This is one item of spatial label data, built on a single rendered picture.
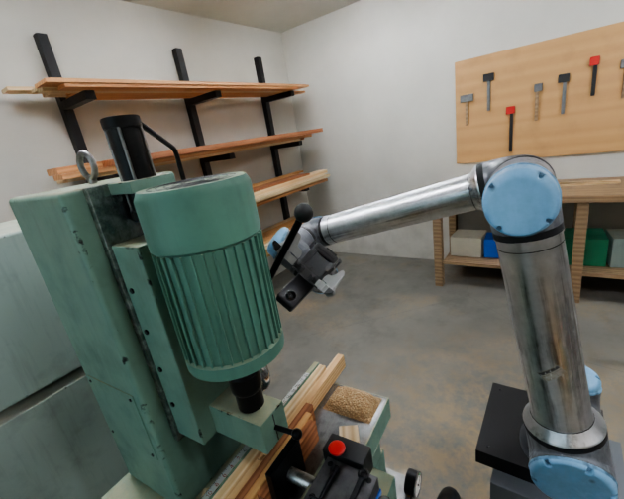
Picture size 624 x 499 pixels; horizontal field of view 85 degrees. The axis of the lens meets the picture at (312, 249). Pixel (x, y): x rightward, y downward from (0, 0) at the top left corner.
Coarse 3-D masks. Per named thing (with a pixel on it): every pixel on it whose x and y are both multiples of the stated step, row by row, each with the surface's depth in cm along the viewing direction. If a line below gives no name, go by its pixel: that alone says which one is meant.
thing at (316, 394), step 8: (336, 360) 96; (344, 360) 98; (328, 368) 93; (336, 368) 94; (320, 376) 90; (328, 376) 90; (336, 376) 94; (320, 384) 88; (328, 384) 90; (312, 392) 85; (320, 392) 87; (304, 400) 83; (312, 400) 84; (320, 400) 87; (296, 408) 81; (288, 424) 77; (248, 472) 67; (240, 488) 64; (232, 496) 63
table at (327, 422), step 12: (336, 384) 92; (384, 408) 83; (324, 420) 82; (336, 420) 81; (348, 420) 80; (372, 420) 79; (384, 420) 83; (324, 432) 78; (336, 432) 78; (360, 432) 77; (372, 432) 77; (324, 444) 75; (372, 444) 77; (312, 456) 73; (312, 468) 70; (300, 492) 66
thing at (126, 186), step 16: (112, 128) 54; (128, 128) 55; (112, 144) 55; (128, 144) 55; (144, 144) 58; (128, 160) 56; (144, 160) 57; (128, 176) 57; (144, 176) 57; (160, 176) 59; (112, 192) 58; (128, 192) 55
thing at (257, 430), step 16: (224, 400) 69; (272, 400) 67; (224, 416) 66; (240, 416) 64; (256, 416) 64; (272, 416) 64; (224, 432) 69; (240, 432) 65; (256, 432) 62; (272, 432) 64; (256, 448) 64; (272, 448) 64
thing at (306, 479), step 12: (288, 444) 66; (288, 456) 64; (300, 456) 67; (276, 468) 61; (288, 468) 64; (300, 468) 68; (276, 480) 61; (288, 480) 63; (300, 480) 62; (312, 480) 61; (276, 492) 61; (288, 492) 64
